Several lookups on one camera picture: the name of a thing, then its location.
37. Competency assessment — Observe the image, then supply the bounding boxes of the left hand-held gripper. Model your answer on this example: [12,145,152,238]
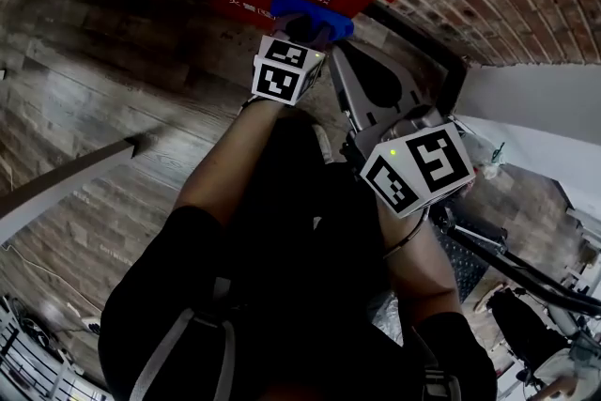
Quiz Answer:
[251,12,331,107]

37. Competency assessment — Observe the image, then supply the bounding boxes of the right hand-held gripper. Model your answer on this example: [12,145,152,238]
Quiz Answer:
[327,41,477,220]

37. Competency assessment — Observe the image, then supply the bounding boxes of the blue cloth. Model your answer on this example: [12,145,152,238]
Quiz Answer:
[269,0,356,44]

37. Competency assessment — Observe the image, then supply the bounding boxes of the person's left forearm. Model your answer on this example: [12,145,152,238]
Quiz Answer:
[174,99,295,229]

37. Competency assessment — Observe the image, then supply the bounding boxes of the person's right forearm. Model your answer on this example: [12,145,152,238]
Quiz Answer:
[375,196,467,328]

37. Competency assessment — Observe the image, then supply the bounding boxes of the clear plastic bag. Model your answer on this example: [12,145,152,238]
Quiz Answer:
[462,130,507,180]

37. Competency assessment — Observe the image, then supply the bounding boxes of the person's grey shoe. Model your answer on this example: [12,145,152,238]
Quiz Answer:
[310,123,335,165]

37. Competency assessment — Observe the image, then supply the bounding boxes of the black perforated metal plate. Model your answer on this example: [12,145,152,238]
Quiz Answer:
[431,224,492,302]

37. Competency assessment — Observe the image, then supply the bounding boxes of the black metal pipe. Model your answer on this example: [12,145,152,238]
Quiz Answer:
[443,220,601,316]

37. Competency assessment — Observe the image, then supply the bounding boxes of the person's black clothing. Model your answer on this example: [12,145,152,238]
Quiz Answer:
[97,119,499,401]

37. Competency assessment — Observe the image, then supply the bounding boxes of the grey metal beam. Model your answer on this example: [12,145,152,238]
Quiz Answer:
[0,136,160,246]

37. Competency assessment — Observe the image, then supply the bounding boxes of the white metal railing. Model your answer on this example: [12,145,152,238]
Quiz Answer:
[0,295,114,401]

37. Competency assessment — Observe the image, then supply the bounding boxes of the thin wrist cable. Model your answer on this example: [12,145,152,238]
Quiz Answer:
[382,207,431,260]

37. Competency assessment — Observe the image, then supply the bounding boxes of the grey harness straps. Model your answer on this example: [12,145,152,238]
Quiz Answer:
[129,276,464,401]

